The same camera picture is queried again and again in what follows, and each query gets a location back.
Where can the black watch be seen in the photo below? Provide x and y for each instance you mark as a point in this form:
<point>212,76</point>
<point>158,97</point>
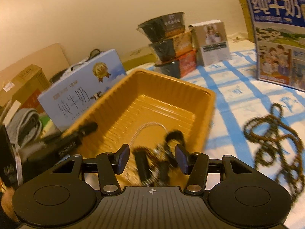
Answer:
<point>172,139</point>

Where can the grey folded cloth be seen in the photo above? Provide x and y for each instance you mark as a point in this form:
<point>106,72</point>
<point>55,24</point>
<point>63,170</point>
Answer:
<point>25,127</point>

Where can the black food bowl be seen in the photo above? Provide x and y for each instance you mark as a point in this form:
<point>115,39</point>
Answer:
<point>178,67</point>
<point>173,47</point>
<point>162,27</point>

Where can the light blue milk carton box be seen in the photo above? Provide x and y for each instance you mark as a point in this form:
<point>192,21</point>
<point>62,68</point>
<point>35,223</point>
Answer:
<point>66,100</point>

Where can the middle black food bowl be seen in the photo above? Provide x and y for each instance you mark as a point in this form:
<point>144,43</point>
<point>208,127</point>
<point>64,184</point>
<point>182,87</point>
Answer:
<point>173,47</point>

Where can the bottom black food bowl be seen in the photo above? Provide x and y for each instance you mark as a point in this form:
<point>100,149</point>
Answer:
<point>178,67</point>

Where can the top black food bowl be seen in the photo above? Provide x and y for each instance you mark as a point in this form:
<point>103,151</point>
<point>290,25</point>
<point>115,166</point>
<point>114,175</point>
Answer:
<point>162,27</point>

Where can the blue checked tablecloth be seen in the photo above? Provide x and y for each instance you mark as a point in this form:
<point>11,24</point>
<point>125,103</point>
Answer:
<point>260,123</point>

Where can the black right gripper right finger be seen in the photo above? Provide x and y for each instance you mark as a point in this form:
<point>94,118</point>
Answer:
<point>196,166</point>

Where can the gold plastic tray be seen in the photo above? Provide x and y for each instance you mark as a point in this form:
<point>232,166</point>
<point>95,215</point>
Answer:
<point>142,108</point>

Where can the dark blue milk carton box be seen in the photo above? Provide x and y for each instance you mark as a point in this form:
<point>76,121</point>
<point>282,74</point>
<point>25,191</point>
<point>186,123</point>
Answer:
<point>278,27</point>

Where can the black cylindrical case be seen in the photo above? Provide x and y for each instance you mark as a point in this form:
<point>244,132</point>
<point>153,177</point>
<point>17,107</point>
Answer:
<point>142,165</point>

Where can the brown cardboard box left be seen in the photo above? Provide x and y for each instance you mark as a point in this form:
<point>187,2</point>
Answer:
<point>26,79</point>

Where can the flat cardboard box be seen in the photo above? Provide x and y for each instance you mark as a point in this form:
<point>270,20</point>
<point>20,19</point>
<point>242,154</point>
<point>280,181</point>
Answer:
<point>138,57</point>

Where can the small white product box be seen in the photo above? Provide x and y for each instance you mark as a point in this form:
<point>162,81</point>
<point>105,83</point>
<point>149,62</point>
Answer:
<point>210,40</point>

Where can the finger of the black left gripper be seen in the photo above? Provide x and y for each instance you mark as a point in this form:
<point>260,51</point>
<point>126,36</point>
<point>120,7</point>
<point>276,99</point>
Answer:
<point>81,131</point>

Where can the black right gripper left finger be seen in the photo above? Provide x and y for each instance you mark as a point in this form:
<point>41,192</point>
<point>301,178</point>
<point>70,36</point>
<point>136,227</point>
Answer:
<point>108,166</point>

